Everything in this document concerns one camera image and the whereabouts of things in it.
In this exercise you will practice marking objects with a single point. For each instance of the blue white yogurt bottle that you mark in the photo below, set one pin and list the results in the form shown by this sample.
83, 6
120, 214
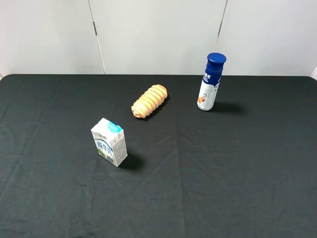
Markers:
211, 80

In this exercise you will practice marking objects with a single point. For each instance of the ridged bread roll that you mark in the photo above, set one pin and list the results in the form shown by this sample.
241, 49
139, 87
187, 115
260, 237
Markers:
149, 101

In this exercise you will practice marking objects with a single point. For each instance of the white milk carton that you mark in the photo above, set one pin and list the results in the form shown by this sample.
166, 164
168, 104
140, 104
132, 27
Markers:
110, 141

